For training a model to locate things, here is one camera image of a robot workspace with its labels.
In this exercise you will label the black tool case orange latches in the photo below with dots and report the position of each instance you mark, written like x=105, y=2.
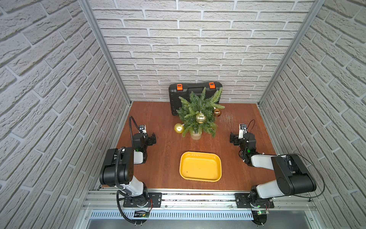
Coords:
x=185, y=89

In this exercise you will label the shiny gold ball ornament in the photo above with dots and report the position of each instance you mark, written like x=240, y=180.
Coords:
x=200, y=118

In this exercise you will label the small green christmas tree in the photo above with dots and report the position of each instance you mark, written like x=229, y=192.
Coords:
x=188, y=111

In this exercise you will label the matte gold ball ornament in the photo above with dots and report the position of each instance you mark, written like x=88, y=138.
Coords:
x=179, y=128

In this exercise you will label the yellow plastic tray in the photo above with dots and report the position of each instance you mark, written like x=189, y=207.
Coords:
x=199, y=166

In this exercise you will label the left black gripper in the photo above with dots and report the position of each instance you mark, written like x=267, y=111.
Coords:
x=150, y=139

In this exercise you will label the white tree pot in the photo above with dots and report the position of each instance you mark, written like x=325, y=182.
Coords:
x=196, y=135

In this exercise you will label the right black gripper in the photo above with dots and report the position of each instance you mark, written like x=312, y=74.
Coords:
x=236, y=137

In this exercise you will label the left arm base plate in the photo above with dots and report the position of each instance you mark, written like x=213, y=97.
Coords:
x=152, y=199

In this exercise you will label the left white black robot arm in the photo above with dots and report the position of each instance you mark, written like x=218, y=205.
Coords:
x=118, y=171

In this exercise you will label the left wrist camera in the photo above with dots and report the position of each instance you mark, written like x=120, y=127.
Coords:
x=142, y=129

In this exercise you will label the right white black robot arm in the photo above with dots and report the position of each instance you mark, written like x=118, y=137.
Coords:
x=291, y=175

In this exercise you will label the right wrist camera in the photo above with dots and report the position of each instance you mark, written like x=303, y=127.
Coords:
x=242, y=131

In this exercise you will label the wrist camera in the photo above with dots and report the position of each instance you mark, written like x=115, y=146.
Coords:
x=242, y=131
x=142, y=129

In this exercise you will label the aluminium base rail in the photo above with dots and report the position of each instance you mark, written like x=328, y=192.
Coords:
x=187, y=204

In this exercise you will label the copper brown ball ornament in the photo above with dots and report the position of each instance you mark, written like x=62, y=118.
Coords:
x=217, y=112

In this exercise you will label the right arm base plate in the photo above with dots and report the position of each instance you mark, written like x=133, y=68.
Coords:
x=243, y=200

